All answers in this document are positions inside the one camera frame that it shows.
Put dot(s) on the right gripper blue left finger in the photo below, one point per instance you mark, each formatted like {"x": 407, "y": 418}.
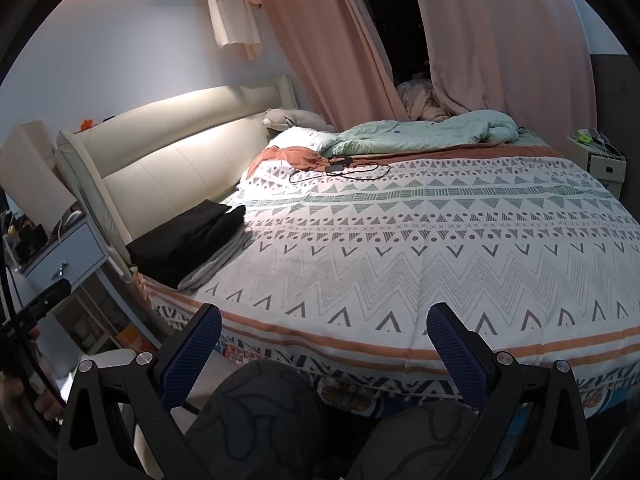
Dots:
{"x": 182, "y": 358}

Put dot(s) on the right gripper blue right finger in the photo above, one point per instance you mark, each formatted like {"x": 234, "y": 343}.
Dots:
{"x": 468, "y": 360}

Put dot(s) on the large black shirt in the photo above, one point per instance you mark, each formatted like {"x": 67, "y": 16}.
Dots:
{"x": 201, "y": 243}

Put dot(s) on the folded black clothes pile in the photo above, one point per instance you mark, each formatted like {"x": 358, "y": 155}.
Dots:
{"x": 148, "y": 253}

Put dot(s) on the person's left hand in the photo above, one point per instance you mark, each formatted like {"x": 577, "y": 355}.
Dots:
{"x": 30, "y": 400}

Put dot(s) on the blue bedside drawer unit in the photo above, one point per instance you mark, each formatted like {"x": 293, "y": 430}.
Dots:
{"x": 101, "y": 312}

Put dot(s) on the person's patterned grey knee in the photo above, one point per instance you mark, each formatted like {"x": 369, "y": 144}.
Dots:
{"x": 265, "y": 421}

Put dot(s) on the patterned white bedspread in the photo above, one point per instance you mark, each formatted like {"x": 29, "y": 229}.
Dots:
{"x": 337, "y": 276}

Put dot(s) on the cream padded headboard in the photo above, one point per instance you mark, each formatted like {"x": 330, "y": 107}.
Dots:
{"x": 146, "y": 166}

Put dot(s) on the mint green duvet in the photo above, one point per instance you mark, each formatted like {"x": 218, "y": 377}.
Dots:
{"x": 391, "y": 136}

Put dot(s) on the white bedside table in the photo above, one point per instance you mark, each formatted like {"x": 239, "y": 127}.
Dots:
{"x": 606, "y": 167}

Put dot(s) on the rust orange cloth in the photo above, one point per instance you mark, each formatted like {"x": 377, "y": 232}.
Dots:
{"x": 297, "y": 157}

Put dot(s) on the green item on bedside table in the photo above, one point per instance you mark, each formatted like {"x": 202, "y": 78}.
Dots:
{"x": 583, "y": 136}

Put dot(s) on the grey pillow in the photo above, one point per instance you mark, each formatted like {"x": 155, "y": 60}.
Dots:
{"x": 280, "y": 119}

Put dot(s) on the crumpled peach blanket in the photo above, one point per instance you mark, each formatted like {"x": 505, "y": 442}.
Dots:
{"x": 420, "y": 101}

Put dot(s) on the right pink curtain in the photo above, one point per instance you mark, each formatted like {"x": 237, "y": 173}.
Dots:
{"x": 526, "y": 58}

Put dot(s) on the pink curtain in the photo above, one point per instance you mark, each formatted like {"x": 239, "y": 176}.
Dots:
{"x": 526, "y": 58}
{"x": 337, "y": 55}

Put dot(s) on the hanging white garment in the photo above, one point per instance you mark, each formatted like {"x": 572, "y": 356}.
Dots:
{"x": 234, "y": 25}

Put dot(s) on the left pink curtain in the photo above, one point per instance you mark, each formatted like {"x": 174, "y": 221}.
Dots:
{"x": 337, "y": 55}

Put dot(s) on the black charger with cable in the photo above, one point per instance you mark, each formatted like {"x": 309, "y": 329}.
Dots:
{"x": 344, "y": 169}

